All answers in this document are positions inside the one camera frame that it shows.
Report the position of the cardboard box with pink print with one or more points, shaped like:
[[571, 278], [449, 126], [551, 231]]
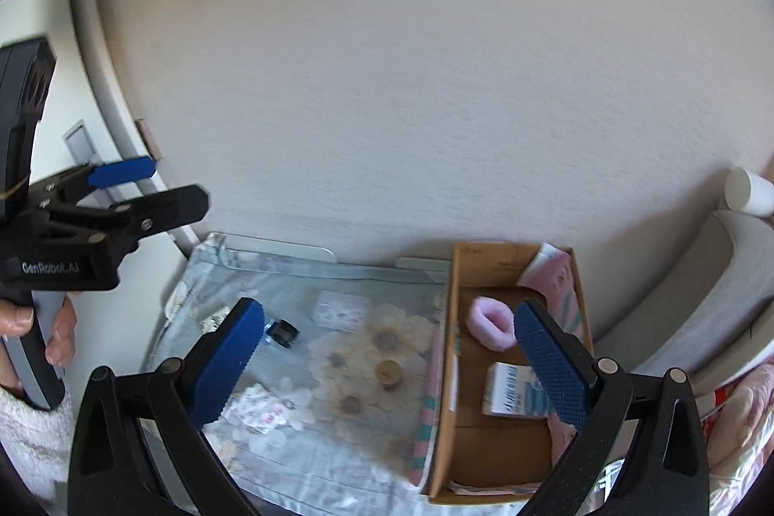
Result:
[[484, 431]]

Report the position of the brown wooden strip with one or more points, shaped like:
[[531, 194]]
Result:
[[145, 138]]

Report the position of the white packet with red print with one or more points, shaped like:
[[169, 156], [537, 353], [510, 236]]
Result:
[[260, 410]]

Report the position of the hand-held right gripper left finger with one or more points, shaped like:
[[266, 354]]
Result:
[[227, 365]]

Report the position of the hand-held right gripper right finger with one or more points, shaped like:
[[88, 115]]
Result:
[[553, 365]]

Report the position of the round wooden cap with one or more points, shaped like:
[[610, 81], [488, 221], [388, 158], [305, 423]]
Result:
[[389, 374]]

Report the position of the white cup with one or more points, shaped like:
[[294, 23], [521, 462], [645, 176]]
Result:
[[747, 189]]

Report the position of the small white and blue box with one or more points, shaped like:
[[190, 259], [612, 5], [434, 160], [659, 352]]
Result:
[[508, 389]]

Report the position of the pink fluffy scrunchie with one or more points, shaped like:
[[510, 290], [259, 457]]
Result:
[[484, 319]]

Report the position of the pink blanket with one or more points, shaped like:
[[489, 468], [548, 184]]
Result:
[[738, 419]]

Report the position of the small black bottle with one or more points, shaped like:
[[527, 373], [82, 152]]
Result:
[[283, 333]]

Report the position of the grey pillow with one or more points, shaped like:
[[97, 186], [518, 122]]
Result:
[[695, 298]]

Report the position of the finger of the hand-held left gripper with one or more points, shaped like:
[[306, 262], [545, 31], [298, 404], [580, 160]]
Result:
[[181, 204], [121, 171]]

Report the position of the person's left hand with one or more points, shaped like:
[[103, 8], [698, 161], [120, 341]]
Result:
[[60, 337]]

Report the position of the blue floral cloth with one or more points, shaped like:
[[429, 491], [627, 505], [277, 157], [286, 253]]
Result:
[[338, 431]]

